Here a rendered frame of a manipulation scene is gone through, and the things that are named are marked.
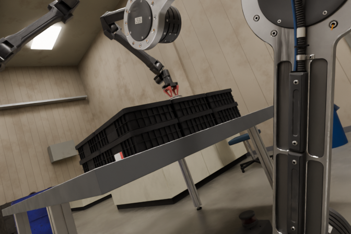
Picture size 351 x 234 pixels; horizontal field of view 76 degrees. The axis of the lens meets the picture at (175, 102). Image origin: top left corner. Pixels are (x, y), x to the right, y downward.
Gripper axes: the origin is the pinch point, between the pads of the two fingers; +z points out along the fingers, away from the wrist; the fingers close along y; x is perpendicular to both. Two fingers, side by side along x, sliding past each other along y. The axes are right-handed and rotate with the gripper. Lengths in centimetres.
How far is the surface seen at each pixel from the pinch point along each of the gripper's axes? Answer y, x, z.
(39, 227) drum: 66, -196, 51
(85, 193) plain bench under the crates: 89, 66, 39
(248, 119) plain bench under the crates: 41, 70, 37
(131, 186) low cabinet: -66, -239, 50
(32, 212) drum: 70, -196, 34
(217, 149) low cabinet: -189, -153, 47
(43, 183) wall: -32, -751, -49
